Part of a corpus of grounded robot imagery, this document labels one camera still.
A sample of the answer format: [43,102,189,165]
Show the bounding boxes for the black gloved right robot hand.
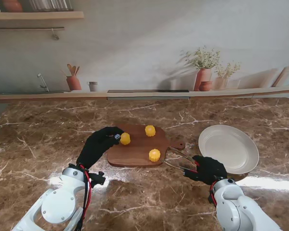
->
[183,155,228,186]

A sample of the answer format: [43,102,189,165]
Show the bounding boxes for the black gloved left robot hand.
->
[76,126,125,171]

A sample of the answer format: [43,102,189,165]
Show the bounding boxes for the red handled metal tongs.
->
[162,146,201,173]

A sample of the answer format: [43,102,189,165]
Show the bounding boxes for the yellow corn chunk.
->
[119,132,131,146]
[144,125,157,138]
[148,148,161,162]

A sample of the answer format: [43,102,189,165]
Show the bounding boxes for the beige round ceramic plate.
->
[198,124,260,175]

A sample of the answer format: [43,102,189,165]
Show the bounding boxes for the brown wooden cutting board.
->
[106,124,186,168]

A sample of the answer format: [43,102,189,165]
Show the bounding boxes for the printed kitchen backdrop banner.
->
[0,0,289,102]

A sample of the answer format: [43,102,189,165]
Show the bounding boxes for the red black right arm cable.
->
[208,180,219,206]

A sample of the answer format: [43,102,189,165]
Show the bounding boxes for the red black arm cable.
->
[75,164,92,231]
[208,180,219,206]

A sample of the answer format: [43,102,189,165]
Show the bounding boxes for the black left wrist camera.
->
[88,171,106,186]

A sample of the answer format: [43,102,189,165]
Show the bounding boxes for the red black left arm cable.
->
[75,164,92,231]

